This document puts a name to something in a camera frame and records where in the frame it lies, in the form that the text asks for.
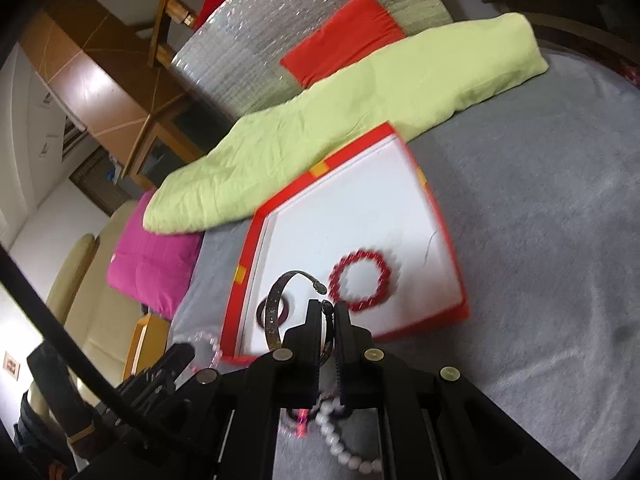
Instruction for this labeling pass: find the small wooden box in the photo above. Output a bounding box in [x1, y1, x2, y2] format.
[122, 314, 172, 380]

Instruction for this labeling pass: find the red cardboard box tray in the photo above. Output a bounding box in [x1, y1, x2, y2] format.
[220, 121, 472, 367]

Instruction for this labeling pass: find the wooden chair frame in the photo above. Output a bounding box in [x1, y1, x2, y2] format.
[148, 0, 197, 69]

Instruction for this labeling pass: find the dark wooden furniture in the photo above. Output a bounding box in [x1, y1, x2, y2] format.
[425, 0, 640, 86]

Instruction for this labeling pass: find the dark maroon ring bangle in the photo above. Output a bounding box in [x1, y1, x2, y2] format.
[256, 294, 293, 331]

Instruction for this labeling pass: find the silver foil mat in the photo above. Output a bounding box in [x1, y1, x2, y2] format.
[171, 0, 455, 125]

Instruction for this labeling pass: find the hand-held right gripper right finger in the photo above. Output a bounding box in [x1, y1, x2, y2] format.
[334, 302, 584, 480]

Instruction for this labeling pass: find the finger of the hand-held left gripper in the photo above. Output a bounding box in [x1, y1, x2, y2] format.
[149, 342, 197, 387]

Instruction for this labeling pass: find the beige sofa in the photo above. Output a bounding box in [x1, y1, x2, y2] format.
[20, 202, 166, 461]

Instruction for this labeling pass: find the red cushion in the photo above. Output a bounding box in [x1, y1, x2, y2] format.
[279, 0, 407, 89]

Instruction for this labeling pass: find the light green blanket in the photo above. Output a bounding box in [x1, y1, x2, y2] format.
[142, 11, 549, 235]

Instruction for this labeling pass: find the pink cushion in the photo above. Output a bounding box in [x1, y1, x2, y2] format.
[106, 187, 203, 322]

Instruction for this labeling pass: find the white air conditioner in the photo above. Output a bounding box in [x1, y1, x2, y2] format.
[30, 75, 88, 161]

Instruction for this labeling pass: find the white bead bracelet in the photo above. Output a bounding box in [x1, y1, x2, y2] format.
[314, 394, 385, 475]

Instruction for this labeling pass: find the brown window shutter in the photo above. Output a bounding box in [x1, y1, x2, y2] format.
[70, 149, 132, 217]

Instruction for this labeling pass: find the red bead bracelet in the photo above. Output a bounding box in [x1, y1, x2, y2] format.
[327, 249, 401, 312]

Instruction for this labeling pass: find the wooden cabinet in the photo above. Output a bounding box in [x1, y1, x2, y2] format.
[19, 7, 206, 191]

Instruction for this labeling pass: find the silver metal bangle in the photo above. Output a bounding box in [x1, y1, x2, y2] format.
[265, 270, 335, 361]

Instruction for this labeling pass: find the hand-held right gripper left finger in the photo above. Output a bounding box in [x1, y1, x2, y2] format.
[150, 299, 323, 480]

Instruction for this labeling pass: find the black cable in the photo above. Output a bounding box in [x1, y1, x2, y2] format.
[0, 247, 156, 453]

